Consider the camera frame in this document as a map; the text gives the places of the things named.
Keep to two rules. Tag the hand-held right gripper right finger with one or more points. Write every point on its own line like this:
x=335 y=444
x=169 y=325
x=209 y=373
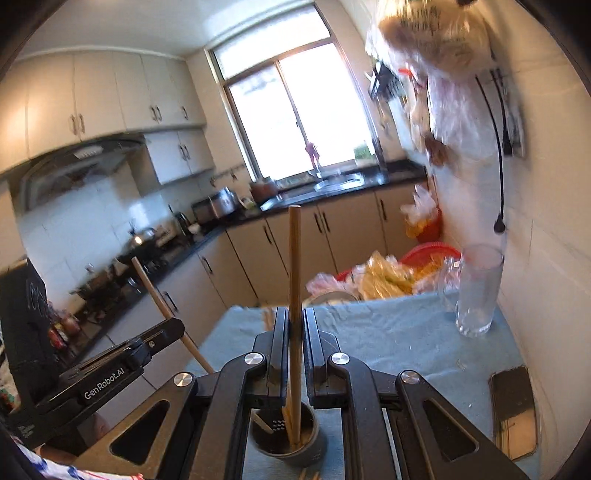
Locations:
x=311 y=360

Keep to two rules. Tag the wall socket plate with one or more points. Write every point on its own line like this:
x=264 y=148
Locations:
x=519 y=129

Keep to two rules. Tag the clear glass mug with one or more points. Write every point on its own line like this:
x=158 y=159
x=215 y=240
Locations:
x=478 y=295

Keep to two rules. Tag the blue table cloth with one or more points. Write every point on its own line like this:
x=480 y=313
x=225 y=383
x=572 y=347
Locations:
x=397 y=341

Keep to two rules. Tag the beige base cabinets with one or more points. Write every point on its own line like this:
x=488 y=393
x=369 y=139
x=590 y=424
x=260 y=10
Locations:
x=351 y=226

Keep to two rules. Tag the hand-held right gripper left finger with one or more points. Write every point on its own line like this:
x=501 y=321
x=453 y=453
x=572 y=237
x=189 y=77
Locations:
x=279 y=360

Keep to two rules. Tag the black kitchen countertop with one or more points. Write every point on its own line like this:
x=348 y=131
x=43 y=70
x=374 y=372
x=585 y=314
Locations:
x=397 y=174

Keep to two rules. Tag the steel kettle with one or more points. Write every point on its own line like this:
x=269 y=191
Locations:
x=181 y=224

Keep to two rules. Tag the white printed plastic bag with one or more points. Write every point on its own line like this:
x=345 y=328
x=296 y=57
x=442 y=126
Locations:
x=438 y=37

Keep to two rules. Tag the steel faucet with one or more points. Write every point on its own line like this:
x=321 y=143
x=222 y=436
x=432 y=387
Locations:
x=316 y=173

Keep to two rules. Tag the black smartphone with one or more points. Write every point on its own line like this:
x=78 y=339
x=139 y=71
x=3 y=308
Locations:
x=513 y=410

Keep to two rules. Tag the clear plastic bag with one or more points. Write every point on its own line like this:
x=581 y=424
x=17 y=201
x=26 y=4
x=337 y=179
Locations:
x=461 y=120

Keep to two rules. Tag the gas stove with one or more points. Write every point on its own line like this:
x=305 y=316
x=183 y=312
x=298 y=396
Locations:
x=147 y=261

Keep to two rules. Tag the pink plastic bag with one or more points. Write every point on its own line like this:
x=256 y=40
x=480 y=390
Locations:
x=325 y=282

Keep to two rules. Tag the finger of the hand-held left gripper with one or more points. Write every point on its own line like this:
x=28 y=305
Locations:
x=164 y=334

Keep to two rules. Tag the silver rice cooker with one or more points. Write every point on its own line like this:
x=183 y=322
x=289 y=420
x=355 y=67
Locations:
x=217 y=205

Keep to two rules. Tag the person's printed clothing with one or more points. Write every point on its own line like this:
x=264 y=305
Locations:
x=55 y=471

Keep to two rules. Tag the wok with lid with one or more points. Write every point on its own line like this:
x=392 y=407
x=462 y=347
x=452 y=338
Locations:
x=143 y=237

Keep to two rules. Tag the steel range hood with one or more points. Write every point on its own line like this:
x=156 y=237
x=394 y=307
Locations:
x=78 y=161

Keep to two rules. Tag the steel water pipe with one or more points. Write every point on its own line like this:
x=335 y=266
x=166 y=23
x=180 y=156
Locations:
x=379 y=154

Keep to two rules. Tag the white upper cabinets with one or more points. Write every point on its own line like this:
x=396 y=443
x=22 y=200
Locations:
x=92 y=92

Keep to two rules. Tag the plastic bag with brown contents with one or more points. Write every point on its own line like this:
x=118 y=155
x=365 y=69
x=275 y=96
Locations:
x=434 y=150

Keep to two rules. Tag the steel pot with glass lid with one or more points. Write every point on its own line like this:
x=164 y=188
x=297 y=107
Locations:
x=99 y=286

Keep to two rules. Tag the black wall rack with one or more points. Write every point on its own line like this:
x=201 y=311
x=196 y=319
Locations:
x=385 y=83

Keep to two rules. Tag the brown pot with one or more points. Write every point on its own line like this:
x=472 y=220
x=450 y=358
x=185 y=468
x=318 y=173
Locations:
x=263 y=191

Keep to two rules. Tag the grey chopstick holder cup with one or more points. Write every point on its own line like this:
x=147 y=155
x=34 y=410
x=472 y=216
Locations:
x=307 y=450

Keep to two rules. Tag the kitchen window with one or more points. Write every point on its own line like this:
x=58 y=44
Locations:
x=295 y=106

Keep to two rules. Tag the red plastic basin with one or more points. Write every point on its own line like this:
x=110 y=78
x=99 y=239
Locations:
x=434 y=253

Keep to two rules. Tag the orange bucket with bag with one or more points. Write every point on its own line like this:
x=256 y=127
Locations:
x=422 y=219

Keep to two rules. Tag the small white bowl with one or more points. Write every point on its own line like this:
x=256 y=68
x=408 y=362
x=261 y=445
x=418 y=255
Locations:
x=194 y=228

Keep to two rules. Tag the purple cloth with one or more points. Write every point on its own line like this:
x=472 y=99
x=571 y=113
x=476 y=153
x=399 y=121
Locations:
x=312 y=152

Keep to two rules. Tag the group of condiment bottles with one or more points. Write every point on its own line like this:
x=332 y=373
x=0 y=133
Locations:
x=62 y=325

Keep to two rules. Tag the small white wall cabinet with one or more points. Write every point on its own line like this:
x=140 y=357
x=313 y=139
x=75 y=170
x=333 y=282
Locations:
x=180 y=152

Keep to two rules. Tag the green sponge pack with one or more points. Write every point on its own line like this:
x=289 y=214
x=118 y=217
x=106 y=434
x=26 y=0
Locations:
x=363 y=151

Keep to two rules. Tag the steel sink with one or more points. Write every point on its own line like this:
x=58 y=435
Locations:
x=339 y=183

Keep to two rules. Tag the yellow plastic bag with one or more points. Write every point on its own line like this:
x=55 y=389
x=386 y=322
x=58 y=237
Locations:
x=388 y=277

